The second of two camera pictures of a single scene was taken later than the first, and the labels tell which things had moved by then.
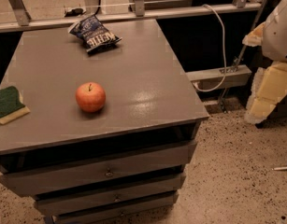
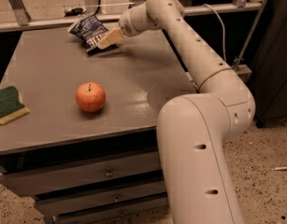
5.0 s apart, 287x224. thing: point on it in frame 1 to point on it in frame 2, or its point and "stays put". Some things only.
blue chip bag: [93, 33] stays put
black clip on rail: [75, 12] stays put
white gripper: [279, 36] to [129, 24]
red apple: [91, 96] stays put
